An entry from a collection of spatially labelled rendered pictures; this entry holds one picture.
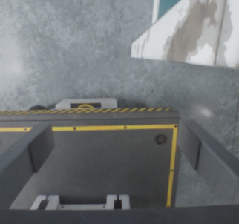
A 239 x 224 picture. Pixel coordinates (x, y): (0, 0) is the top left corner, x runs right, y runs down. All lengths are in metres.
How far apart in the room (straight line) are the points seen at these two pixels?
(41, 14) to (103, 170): 0.71
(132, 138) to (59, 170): 0.28
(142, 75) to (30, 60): 0.54
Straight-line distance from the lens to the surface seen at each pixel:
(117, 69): 0.81
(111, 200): 0.67
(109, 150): 0.57
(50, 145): 0.17
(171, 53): 0.17
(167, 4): 0.23
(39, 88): 0.91
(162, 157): 0.60
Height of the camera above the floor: 0.80
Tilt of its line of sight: 74 degrees down
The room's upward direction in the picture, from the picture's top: 179 degrees clockwise
